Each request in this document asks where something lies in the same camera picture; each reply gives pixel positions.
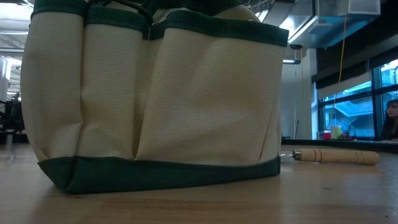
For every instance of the red cup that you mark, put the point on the red cup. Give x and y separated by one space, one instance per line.
326 135

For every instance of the person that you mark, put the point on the person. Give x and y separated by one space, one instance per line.
391 124

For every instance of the black equipment rack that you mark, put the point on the black equipment rack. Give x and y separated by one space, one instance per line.
14 115

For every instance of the black metal table frame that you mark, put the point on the black metal table frame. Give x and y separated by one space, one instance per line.
342 144

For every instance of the window with black frames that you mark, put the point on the window with black frames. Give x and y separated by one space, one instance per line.
348 109

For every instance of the beige green-trimmed gardening bag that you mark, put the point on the beige green-trimmed gardening bag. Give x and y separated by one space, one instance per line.
186 109

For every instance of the ceiling light fixture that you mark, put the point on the ceiling light fixture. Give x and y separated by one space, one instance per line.
291 61

